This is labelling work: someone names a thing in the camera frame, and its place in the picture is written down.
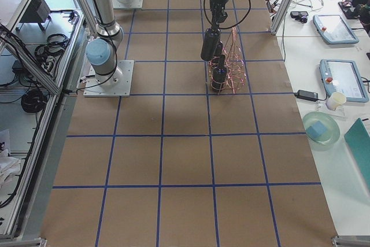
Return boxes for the blue teach pendant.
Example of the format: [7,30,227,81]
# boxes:
[319,59,369,103]
[313,14,359,45]

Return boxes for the blue foam cube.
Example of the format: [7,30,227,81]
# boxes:
[306,121,328,139]

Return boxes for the white paper cup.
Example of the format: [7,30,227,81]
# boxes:
[325,91,347,111]

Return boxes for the green glass bowl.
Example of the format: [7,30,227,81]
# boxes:
[302,112,341,151]

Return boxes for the black cable bundle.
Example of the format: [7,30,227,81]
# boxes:
[21,87,47,115]

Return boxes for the teal board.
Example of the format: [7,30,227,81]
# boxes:
[344,118,369,189]

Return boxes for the dark wine bottle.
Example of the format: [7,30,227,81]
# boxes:
[201,28,221,61]
[211,54,227,93]

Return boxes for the black electronics box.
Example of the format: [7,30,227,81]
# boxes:
[20,0,51,31]

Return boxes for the lower blue teach pendant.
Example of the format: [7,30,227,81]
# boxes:
[319,59,369,103]

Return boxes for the copper wire wine basket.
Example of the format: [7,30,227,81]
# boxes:
[208,27,246,94]

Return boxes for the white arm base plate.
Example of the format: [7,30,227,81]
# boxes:
[83,60,134,97]

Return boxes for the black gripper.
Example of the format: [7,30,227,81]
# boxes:
[209,0,229,29]

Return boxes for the dark wine bottle in basket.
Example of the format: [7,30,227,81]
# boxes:
[211,54,227,93]

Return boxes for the black power adapter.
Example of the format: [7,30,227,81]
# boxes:
[294,90,319,102]

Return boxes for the upper blue teach pendant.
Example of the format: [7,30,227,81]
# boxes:
[313,14,359,45]

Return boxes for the small black device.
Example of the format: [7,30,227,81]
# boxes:
[290,11,308,24]

